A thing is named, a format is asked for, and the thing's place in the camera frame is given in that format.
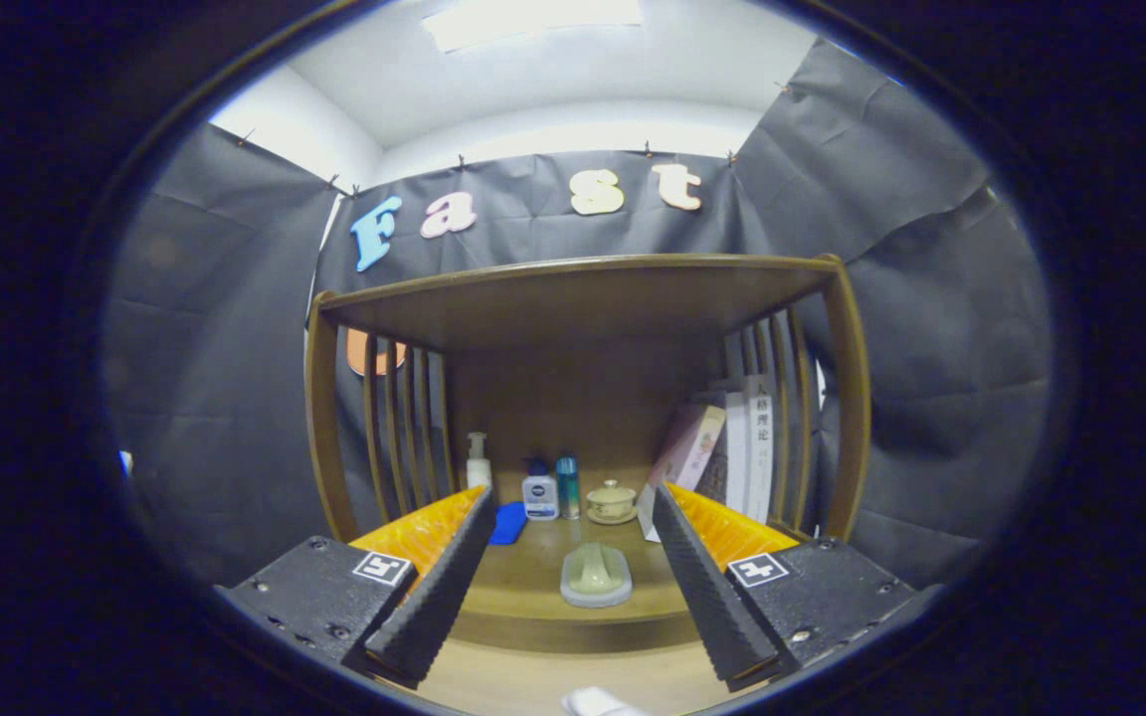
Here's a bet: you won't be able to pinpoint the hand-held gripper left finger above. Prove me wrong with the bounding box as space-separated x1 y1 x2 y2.
215 484 497 689

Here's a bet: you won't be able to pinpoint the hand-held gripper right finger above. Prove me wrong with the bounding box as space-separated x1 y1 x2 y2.
653 482 932 692

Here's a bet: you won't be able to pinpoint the wooden drawer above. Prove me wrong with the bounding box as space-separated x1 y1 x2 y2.
404 636 773 715

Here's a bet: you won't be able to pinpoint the wooden countertop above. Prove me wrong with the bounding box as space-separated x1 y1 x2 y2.
449 497 703 654

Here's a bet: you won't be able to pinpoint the wooden cabinet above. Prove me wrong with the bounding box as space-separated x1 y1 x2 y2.
304 254 872 657

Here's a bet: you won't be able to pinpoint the blue cloth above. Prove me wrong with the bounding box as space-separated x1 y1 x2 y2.
486 500 528 546

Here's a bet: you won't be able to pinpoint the beige lidded teacup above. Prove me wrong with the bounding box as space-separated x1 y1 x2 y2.
585 479 640 525

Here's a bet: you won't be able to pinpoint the white lotion bottle blue cap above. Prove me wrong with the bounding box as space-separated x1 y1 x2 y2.
521 457 560 522

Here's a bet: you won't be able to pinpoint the purple white leaning book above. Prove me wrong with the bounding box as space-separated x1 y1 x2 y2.
637 403 726 543

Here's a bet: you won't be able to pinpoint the plain white book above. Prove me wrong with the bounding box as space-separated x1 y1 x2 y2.
722 388 753 513

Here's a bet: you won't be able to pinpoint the white book black characters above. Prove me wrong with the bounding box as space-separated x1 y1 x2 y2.
742 375 775 525

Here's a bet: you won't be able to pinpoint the teal bottle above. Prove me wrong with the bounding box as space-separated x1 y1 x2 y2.
555 454 581 520

